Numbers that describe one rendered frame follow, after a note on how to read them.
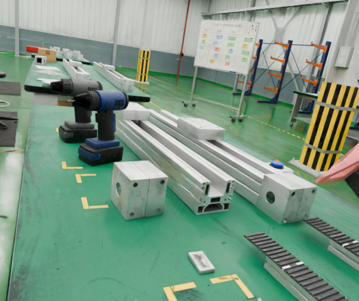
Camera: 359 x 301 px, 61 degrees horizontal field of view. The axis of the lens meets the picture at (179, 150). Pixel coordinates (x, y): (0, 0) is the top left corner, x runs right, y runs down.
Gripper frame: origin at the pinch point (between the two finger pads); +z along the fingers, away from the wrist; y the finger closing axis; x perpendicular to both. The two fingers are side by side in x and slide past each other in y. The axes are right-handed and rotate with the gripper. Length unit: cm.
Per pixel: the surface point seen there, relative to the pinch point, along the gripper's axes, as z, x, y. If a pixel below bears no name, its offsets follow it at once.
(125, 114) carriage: -7, 64, -72
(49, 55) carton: -10, 250, -347
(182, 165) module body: -7, 40, -32
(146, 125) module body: -13, 64, -65
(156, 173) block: 2.9, 34.3, -28.0
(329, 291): -12.2, 22.8, 5.8
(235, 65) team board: -363, 323, -389
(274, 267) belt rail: -9.2, 29.0, -0.9
